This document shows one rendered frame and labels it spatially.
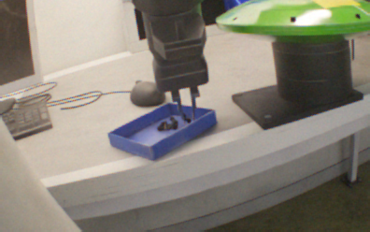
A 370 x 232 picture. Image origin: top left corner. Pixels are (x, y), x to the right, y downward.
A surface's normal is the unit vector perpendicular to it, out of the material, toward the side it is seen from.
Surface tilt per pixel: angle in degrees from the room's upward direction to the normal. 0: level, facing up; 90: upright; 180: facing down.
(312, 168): 90
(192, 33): 27
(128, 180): 90
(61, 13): 90
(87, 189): 90
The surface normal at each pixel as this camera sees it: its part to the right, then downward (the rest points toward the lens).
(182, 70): 0.18, 0.66
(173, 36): -0.10, -0.68
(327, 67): 0.03, 0.33
